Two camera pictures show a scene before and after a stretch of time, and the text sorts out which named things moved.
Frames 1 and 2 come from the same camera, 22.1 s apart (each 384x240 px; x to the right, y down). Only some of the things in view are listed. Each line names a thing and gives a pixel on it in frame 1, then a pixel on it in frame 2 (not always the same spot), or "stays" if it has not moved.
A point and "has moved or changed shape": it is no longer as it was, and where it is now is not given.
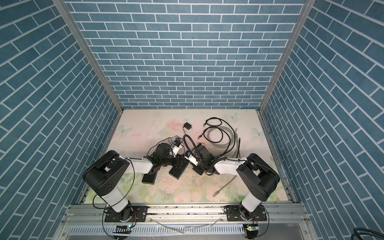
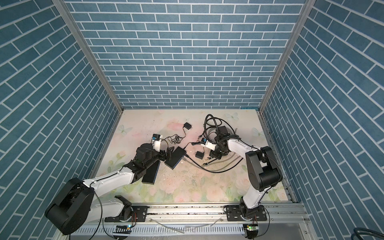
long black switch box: (149, 178) stays
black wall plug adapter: (187, 126) stays
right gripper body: (201, 166) → (218, 151)
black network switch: (177, 173) has moved or changed shape
